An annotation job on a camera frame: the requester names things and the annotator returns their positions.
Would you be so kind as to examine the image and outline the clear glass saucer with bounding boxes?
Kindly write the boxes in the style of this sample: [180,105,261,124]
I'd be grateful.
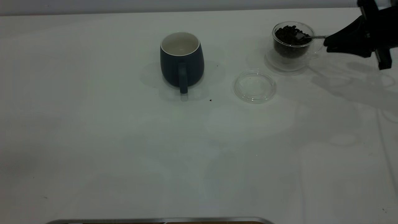
[264,47,312,72]

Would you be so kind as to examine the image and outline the clear glass round lid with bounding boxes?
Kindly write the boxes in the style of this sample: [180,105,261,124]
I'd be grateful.
[233,69,277,104]

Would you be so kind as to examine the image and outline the clear glass handled cup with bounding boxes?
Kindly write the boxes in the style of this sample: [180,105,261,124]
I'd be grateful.
[272,21,323,59]

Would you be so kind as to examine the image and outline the metal spoon light blue handle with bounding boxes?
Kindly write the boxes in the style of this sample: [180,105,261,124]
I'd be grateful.
[295,30,326,40]

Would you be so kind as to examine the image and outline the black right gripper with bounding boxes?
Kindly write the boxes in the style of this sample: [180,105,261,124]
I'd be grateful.
[323,0,398,71]

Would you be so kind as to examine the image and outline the pile of coffee beans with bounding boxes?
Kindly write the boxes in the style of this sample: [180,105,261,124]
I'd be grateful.
[275,26,312,58]

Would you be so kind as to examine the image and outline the dark grey ceramic mug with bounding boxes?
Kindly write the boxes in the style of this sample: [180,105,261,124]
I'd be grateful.
[160,32,205,94]

